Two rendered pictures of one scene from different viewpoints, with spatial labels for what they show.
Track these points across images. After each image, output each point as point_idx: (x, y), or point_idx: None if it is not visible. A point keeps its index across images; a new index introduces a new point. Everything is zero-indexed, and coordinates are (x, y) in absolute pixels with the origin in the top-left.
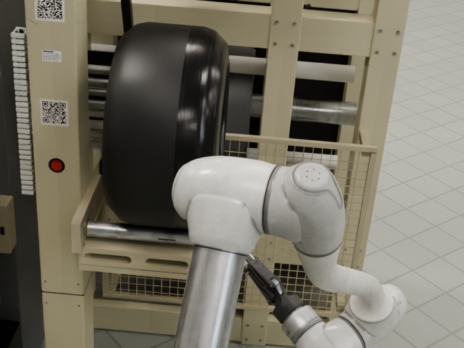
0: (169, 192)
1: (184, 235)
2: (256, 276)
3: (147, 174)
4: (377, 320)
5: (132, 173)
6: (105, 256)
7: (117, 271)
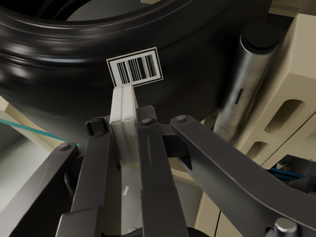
0: (76, 122)
1: (235, 74)
2: (120, 205)
3: (59, 130)
4: None
5: (67, 138)
6: (262, 144)
7: (281, 154)
